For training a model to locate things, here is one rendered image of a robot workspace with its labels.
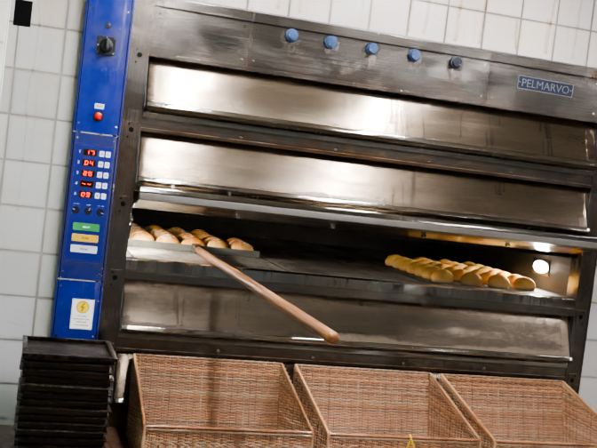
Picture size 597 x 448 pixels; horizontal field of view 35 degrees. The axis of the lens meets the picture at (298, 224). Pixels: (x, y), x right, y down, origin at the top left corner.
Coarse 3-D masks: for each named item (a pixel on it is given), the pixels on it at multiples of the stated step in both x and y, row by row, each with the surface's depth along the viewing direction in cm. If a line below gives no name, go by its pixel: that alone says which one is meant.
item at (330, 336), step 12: (204, 252) 359; (216, 264) 335; (240, 276) 300; (252, 288) 282; (264, 288) 274; (276, 300) 257; (288, 312) 245; (300, 312) 237; (312, 324) 225; (324, 324) 222; (324, 336) 215; (336, 336) 213
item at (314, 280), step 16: (160, 272) 334; (176, 272) 336; (192, 272) 337; (208, 272) 339; (224, 272) 340; (256, 272) 344; (272, 272) 345; (288, 272) 350; (352, 288) 354; (368, 288) 356; (384, 288) 357; (400, 288) 359; (416, 288) 361; (432, 288) 362; (448, 288) 364; (464, 288) 370; (528, 304) 374; (544, 304) 376; (560, 304) 378
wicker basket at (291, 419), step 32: (192, 384) 335; (224, 384) 338; (256, 384) 341; (288, 384) 333; (128, 416) 326; (160, 416) 330; (192, 416) 333; (224, 416) 336; (256, 416) 340; (288, 416) 329
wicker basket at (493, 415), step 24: (456, 384) 363; (480, 384) 366; (528, 384) 373; (552, 384) 376; (504, 408) 368; (528, 408) 371; (552, 408) 375; (576, 408) 367; (480, 432) 329; (504, 432) 366; (528, 432) 369; (552, 432) 373; (576, 432) 365
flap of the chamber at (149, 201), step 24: (264, 216) 335; (288, 216) 332; (312, 216) 332; (336, 216) 335; (456, 240) 365; (480, 240) 361; (504, 240) 356; (528, 240) 355; (552, 240) 358; (576, 240) 361
